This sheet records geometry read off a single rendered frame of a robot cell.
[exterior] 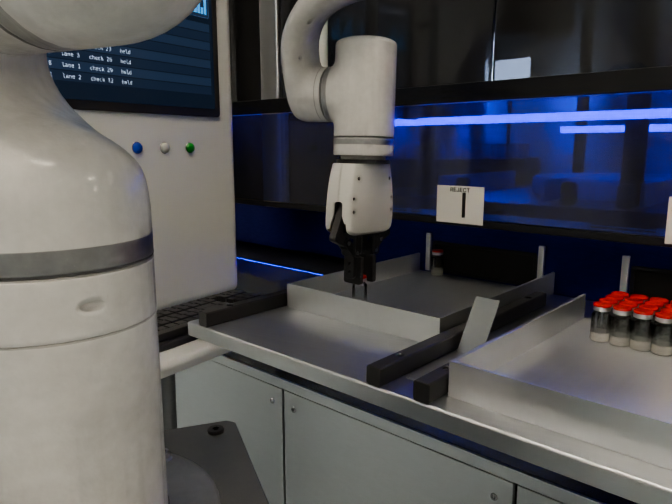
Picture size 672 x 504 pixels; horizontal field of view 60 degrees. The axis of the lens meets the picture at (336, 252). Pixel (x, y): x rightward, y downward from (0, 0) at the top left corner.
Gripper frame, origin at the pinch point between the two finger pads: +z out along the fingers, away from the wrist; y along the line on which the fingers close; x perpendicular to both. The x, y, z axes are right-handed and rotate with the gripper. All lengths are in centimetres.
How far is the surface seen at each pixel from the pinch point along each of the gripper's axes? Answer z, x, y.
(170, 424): 44, -55, -2
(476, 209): -8.1, 7.8, -18.8
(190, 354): 14.1, -19.6, 15.8
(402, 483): 44.8, -5.1, -20.4
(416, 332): 5.0, 14.7, 6.7
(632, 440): 4.9, 41.9, 17.8
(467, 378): 4.0, 27.8, 17.7
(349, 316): 5.1, 4.0, 6.7
